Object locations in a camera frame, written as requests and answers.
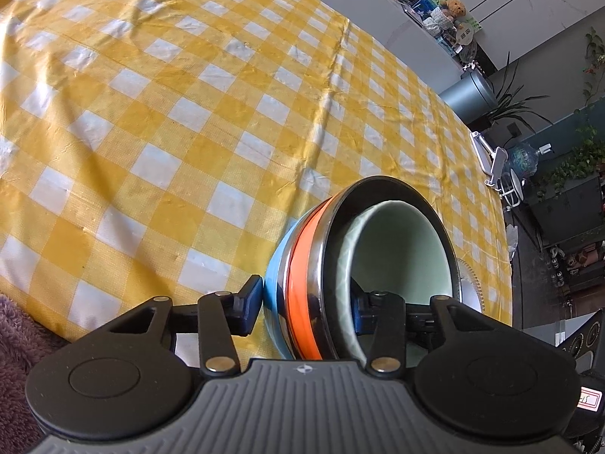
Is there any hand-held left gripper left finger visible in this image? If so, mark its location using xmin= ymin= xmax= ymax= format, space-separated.
xmin=101 ymin=274 xmax=264 ymax=378

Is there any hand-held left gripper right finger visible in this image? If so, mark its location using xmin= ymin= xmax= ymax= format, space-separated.
xmin=351 ymin=288 xmax=511 ymax=375

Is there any blue bowl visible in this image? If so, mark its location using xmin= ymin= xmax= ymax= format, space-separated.
xmin=263 ymin=218 xmax=308 ymax=360

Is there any orange banded steel bowl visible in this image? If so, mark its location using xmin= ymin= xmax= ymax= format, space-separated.
xmin=282 ymin=175 xmax=463 ymax=362

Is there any green ceramic bowl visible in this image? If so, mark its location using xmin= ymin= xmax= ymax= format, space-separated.
xmin=338 ymin=200 xmax=457 ymax=355

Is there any clear patterned glass plate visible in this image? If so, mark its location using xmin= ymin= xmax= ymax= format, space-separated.
xmin=456 ymin=256 xmax=485 ymax=315

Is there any dark cabinet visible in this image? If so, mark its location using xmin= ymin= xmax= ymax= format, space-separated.
xmin=529 ymin=170 xmax=605 ymax=247

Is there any white round wheeled stool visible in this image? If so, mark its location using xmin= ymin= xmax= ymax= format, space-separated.
xmin=498 ymin=170 xmax=525 ymax=211

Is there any green trailing vine plant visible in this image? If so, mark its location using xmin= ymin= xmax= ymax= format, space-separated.
xmin=539 ymin=28 xmax=605 ymax=199

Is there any yellow checked tablecloth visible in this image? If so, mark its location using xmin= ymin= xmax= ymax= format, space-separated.
xmin=0 ymin=0 xmax=513 ymax=360

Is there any blue water bottle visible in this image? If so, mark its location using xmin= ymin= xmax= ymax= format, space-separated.
xmin=510 ymin=144 xmax=540 ymax=180

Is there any white folding chair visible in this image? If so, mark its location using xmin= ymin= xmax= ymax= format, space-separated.
xmin=469 ymin=130 xmax=509 ymax=187

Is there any purple fleece clothing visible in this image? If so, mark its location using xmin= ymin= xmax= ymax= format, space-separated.
xmin=0 ymin=293 xmax=67 ymax=454

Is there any blue-grey cylindrical pedal bin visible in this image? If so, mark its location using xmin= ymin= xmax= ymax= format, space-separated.
xmin=439 ymin=73 xmax=499 ymax=126

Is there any green potted plant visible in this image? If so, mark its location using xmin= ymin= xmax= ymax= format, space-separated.
xmin=482 ymin=52 xmax=554 ymax=128

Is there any white marble TV cabinet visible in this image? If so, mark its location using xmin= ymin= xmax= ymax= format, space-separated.
xmin=302 ymin=0 xmax=478 ymax=72

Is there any brown teddy bear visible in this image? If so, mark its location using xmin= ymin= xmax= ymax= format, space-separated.
xmin=439 ymin=0 xmax=468 ymax=26

